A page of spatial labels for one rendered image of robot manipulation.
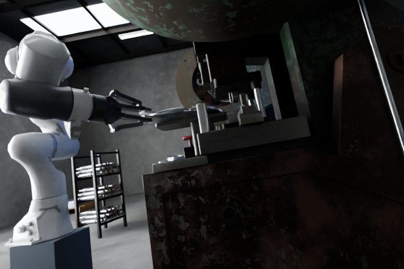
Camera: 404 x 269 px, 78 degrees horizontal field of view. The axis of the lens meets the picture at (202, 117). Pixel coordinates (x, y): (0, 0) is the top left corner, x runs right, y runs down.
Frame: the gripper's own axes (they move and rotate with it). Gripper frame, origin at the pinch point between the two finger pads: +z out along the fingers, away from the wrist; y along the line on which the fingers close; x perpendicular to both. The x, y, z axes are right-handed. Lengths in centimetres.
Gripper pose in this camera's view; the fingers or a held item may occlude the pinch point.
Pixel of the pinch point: (151, 115)
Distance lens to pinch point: 82.7
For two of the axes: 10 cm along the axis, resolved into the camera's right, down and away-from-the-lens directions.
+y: -1.0, -9.7, 2.3
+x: -7.3, 2.3, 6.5
